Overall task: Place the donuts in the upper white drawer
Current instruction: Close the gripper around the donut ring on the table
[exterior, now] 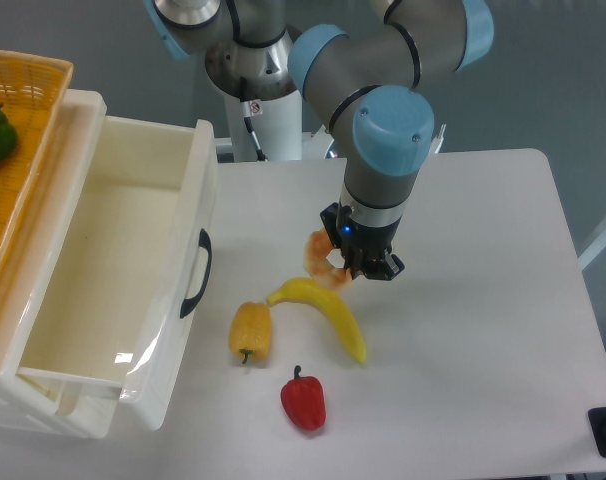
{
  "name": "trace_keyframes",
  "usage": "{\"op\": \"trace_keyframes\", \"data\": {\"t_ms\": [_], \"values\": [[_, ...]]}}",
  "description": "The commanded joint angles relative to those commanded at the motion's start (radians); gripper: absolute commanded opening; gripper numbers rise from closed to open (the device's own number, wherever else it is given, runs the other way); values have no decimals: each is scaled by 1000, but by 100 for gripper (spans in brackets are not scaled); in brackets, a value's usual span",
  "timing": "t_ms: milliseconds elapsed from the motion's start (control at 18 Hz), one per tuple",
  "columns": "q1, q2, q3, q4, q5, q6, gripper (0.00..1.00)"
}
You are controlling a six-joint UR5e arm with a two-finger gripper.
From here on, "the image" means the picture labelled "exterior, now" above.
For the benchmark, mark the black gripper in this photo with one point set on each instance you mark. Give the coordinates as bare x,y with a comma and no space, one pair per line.
361,245

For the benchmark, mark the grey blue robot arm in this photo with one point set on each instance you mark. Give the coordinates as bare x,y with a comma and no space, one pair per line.
365,92

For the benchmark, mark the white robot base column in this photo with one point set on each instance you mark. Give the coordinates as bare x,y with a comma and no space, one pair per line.
263,106

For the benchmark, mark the open upper white drawer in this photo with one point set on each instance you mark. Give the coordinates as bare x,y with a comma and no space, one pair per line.
126,261

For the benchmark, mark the white drawer cabinet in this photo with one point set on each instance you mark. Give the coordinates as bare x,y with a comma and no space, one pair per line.
36,394

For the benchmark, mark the yellow banana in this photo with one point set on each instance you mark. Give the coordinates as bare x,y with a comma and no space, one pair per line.
331,305

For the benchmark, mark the yellow bell pepper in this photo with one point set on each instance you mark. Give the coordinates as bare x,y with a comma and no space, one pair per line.
250,333

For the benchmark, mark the red bell pepper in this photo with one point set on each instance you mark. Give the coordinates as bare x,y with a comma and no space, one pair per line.
303,401

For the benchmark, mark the orange wicker basket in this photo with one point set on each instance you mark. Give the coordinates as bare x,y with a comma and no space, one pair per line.
32,88

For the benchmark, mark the black drawer handle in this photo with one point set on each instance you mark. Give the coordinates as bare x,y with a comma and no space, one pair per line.
200,275

